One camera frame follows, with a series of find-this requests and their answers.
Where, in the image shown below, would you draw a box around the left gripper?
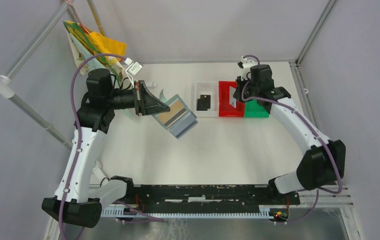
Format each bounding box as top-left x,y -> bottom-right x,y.
106,80 -> 170,116

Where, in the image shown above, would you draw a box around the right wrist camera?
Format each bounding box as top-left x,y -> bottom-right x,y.
237,56 -> 258,70

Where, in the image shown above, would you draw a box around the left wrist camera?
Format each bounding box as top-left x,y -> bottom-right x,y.
124,57 -> 143,88

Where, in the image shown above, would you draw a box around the green plastic bin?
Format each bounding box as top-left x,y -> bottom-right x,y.
244,100 -> 269,118

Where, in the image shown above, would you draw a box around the patterned cloth bags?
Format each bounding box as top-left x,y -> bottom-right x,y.
63,20 -> 127,81

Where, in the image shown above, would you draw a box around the red plastic bin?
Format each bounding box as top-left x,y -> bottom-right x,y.
218,81 -> 245,118

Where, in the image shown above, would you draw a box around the dark grey credit card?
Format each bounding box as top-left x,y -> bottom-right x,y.
199,95 -> 211,105

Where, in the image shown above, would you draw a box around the white pipe pole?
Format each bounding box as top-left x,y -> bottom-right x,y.
0,75 -> 73,150

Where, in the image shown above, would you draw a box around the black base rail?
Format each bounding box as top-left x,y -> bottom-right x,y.
121,184 -> 301,214

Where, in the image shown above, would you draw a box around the clear plastic bin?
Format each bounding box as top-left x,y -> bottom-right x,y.
192,81 -> 219,118

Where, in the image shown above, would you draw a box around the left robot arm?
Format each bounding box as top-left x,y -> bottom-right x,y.
41,68 -> 170,228

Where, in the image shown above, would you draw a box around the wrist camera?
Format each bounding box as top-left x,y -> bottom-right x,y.
124,57 -> 143,88
237,56 -> 258,70

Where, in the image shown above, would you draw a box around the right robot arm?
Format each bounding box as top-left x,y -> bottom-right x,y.
233,60 -> 346,204

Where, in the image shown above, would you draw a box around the white printed card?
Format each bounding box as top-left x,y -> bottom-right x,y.
229,86 -> 237,108

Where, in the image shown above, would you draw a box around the black credit card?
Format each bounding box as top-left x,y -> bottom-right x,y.
196,99 -> 211,111

